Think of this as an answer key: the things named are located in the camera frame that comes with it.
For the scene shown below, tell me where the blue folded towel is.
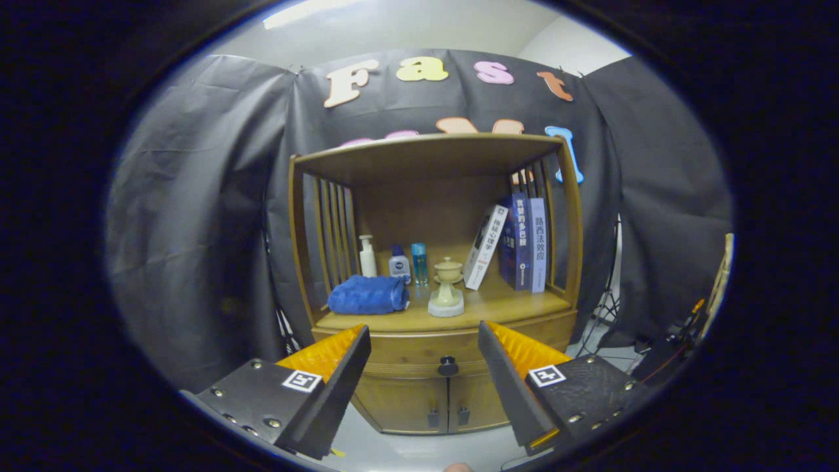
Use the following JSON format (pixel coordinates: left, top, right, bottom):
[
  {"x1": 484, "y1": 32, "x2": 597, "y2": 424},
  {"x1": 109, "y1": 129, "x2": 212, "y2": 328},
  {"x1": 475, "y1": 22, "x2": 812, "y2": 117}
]
[{"x1": 328, "y1": 275, "x2": 410, "y2": 315}]

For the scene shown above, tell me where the beige lidded teacup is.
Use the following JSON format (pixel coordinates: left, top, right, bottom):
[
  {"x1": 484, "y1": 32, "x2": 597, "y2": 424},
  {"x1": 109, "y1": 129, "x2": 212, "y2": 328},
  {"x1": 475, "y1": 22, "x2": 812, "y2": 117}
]
[{"x1": 434, "y1": 256, "x2": 463, "y2": 284}]

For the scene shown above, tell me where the black tripod stand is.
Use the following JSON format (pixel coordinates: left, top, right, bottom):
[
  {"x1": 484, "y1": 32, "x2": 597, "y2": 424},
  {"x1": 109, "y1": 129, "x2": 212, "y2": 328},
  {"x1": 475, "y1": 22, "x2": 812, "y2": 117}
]
[
  {"x1": 577, "y1": 216, "x2": 622, "y2": 358},
  {"x1": 274, "y1": 305, "x2": 302, "y2": 355}
]

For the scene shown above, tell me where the white pump bottle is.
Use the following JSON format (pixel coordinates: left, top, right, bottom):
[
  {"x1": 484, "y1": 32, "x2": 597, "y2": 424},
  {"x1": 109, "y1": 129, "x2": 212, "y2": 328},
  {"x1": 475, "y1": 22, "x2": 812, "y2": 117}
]
[{"x1": 358, "y1": 235, "x2": 378, "y2": 278}]

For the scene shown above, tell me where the white book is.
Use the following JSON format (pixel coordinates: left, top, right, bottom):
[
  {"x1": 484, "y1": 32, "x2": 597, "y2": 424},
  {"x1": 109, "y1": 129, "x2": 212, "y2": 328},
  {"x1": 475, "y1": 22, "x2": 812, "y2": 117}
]
[{"x1": 463, "y1": 205, "x2": 509, "y2": 290}]

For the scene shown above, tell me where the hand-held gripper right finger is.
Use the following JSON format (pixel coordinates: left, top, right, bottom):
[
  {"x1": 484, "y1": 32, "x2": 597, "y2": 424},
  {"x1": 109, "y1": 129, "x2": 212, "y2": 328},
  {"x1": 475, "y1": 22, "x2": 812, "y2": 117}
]
[{"x1": 477, "y1": 320, "x2": 656, "y2": 458}]

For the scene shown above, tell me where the beige board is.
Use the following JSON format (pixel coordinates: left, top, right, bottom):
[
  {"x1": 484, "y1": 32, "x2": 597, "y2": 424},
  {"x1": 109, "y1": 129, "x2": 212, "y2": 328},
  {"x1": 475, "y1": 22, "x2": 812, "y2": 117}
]
[{"x1": 705, "y1": 233, "x2": 735, "y2": 328}]

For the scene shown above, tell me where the wooden countertop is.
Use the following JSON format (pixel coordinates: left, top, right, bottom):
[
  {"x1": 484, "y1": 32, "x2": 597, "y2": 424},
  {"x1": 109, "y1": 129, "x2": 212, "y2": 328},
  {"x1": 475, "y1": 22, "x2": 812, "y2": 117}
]
[{"x1": 315, "y1": 279, "x2": 572, "y2": 333}]

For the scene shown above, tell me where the wooden cabinet door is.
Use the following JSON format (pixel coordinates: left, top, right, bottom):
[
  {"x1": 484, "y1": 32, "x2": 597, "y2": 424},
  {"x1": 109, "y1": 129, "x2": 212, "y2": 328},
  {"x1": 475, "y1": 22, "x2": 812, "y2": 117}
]
[
  {"x1": 449, "y1": 374, "x2": 512, "y2": 433},
  {"x1": 351, "y1": 374, "x2": 450, "y2": 435}
]

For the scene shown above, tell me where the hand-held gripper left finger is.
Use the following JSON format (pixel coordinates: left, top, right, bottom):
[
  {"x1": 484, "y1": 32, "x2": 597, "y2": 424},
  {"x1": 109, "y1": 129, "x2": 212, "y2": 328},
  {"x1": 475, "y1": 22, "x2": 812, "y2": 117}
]
[{"x1": 180, "y1": 324, "x2": 372, "y2": 460}]

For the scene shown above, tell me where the light blue book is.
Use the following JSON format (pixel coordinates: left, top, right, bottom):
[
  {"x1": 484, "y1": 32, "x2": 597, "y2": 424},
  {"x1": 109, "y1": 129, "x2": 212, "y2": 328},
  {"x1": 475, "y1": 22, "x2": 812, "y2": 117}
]
[{"x1": 528, "y1": 197, "x2": 547, "y2": 294}]

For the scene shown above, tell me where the wooden drawer with black knob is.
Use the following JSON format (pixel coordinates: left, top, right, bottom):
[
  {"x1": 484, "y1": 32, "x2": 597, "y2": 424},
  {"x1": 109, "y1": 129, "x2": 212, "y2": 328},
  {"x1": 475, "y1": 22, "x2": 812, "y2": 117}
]
[{"x1": 311, "y1": 309, "x2": 577, "y2": 380}]

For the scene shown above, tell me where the white bottle with blue cap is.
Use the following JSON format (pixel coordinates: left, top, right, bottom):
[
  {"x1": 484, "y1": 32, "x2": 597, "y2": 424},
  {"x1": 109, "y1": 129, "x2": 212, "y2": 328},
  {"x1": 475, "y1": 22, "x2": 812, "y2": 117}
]
[{"x1": 388, "y1": 245, "x2": 412, "y2": 284}]

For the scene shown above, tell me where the black backdrop cloth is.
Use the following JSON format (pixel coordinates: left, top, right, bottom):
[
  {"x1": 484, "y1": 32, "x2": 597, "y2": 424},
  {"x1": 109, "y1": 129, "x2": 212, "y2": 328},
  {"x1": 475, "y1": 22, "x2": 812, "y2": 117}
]
[{"x1": 105, "y1": 49, "x2": 735, "y2": 394}]

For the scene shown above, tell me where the black equipment with cables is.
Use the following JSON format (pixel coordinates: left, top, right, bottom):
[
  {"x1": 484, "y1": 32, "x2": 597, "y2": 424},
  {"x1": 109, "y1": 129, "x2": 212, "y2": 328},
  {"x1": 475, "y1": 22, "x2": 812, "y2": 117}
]
[{"x1": 633, "y1": 298, "x2": 705, "y2": 387}]

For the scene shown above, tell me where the dark blue book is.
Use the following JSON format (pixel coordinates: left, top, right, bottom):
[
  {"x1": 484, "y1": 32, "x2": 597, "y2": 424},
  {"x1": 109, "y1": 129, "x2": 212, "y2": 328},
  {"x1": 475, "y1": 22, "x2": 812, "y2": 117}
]
[{"x1": 498, "y1": 192, "x2": 532, "y2": 291}]

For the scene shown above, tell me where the wooden cabinet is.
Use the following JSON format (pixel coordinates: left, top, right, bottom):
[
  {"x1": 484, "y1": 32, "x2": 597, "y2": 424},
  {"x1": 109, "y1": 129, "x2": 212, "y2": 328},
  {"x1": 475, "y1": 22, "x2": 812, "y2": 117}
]
[{"x1": 288, "y1": 133, "x2": 584, "y2": 435}]

